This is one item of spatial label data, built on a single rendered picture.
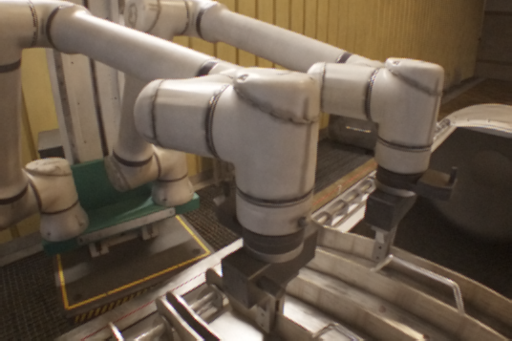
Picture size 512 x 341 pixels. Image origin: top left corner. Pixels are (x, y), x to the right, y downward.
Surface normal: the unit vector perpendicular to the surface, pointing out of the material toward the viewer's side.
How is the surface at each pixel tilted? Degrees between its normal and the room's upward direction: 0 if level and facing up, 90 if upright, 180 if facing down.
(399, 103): 90
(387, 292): 90
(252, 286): 90
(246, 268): 0
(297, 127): 90
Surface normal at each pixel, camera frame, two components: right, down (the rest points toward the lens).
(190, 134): -0.47, 0.33
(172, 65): -0.31, -0.09
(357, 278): -0.71, 0.25
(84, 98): 0.60, 0.28
